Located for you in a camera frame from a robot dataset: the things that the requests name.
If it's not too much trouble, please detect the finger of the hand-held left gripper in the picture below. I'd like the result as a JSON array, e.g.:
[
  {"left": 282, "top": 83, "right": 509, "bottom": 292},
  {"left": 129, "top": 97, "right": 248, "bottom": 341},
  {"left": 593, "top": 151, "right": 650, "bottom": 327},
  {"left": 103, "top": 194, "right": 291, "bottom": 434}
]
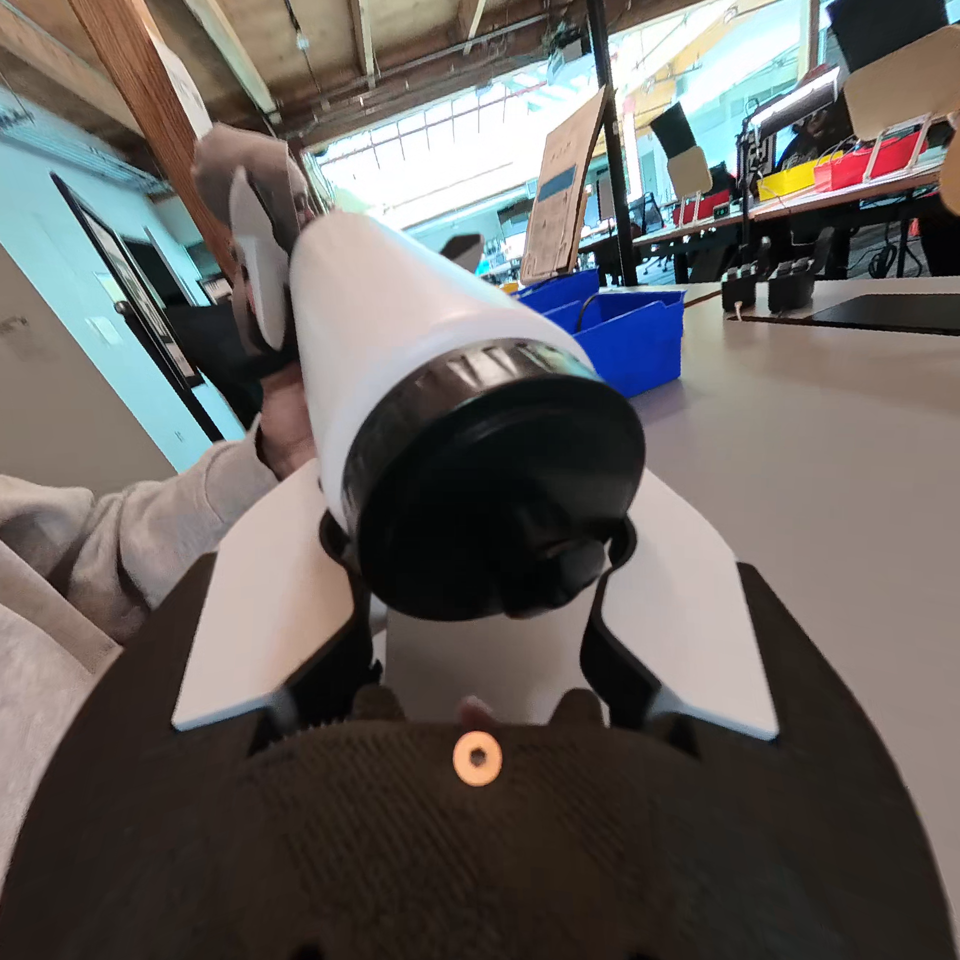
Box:
[
  {"left": 227, "top": 168, "right": 296, "bottom": 355},
  {"left": 441, "top": 233, "right": 486, "bottom": 276}
]

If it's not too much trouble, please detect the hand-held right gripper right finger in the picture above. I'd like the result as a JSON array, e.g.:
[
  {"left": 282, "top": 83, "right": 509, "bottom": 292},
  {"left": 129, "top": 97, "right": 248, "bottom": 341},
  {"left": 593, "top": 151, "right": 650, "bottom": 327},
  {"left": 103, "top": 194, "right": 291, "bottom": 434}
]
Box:
[{"left": 579, "top": 471, "right": 781, "bottom": 742}]

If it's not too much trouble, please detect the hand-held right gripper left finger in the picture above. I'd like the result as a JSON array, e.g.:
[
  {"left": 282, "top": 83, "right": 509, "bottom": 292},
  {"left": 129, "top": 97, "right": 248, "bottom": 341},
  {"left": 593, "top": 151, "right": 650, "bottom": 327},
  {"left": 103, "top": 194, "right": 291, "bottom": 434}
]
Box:
[{"left": 171, "top": 457, "right": 376, "bottom": 732}]

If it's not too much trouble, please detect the white water bottle black lid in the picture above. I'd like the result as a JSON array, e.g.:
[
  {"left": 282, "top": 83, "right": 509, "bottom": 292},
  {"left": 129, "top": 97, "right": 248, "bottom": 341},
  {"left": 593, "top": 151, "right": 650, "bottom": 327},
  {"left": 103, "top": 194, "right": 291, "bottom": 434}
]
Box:
[{"left": 288, "top": 210, "right": 648, "bottom": 622}]

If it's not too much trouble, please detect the blue plastic bin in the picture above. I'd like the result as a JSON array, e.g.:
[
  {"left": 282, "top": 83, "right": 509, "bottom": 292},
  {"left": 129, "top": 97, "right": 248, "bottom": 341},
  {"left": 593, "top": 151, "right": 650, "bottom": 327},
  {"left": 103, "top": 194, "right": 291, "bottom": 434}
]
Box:
[
  {"left": 571, "top": 288, "right": 687, "bottom": 400},
  {"left": 512, "top": 266, "right": 603, "bottom": 320}
]

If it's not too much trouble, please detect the person's left forearm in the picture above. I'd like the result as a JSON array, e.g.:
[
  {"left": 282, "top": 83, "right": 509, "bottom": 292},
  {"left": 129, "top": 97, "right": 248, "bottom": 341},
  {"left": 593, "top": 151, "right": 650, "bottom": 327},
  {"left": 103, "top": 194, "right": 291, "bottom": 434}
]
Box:
[{"left": 71, "top": 438, "right": 285, "bottom": 648}]

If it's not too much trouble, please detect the person's left hand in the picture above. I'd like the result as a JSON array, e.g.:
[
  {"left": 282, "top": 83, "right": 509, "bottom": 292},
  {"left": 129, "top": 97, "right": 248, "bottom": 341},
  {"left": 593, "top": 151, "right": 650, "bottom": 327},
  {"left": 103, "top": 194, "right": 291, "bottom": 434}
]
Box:
[{"left": 255, "top": 367, "right": 322, "bottom": 483}]

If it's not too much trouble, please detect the brown cardboard instruction board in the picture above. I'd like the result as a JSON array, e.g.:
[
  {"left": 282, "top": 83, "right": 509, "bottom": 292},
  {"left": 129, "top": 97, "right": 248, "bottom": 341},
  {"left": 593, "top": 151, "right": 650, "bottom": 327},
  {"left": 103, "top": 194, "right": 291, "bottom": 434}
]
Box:
[{"left": 519, "top": 84, "right": 610, "bottom": 288}]

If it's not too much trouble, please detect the black floor lamp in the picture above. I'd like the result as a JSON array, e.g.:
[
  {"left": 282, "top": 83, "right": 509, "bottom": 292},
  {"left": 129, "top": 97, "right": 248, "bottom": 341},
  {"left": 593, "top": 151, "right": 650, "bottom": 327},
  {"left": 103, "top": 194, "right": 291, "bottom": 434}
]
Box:
[{"left": 585, "top": 0, "right": 640, "bottom": 288}]

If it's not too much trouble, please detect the red plastic bin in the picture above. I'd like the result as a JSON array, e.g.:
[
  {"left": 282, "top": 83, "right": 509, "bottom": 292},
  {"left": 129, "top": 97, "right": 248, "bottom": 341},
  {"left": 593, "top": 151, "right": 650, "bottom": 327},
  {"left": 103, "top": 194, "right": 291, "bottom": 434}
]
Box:
[
  {"left": 812, "top": 131, "right": 931, "bottom": 193},
  {"left": 669, "top": 189, "right": 734, "bottom": 226}
]

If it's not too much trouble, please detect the black battery charger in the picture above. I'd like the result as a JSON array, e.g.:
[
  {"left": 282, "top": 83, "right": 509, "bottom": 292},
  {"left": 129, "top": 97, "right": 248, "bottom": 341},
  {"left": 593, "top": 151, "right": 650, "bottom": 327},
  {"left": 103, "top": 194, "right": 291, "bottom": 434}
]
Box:
[
  {"left": 767, "top": 257, "right": 816, "bottom": 315},
  {"left": 720, "top": 264, "right": 771, "bottom": 314}
]

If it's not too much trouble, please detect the yellow plastic bin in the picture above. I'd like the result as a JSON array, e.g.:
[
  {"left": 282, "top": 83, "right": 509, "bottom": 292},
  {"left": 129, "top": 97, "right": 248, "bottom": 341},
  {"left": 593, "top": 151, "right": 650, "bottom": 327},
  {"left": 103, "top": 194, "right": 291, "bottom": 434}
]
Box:
[{"left": 756, "top": 159, "right": 824, "bottom": 202}]

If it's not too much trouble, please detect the black desk mat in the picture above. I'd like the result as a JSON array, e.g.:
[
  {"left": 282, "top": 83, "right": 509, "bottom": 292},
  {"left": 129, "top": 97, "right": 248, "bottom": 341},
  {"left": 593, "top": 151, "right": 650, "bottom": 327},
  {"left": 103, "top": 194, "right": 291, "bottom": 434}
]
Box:
[{"left": 738, "top": 292, "right": 960, "bottom": 337}]

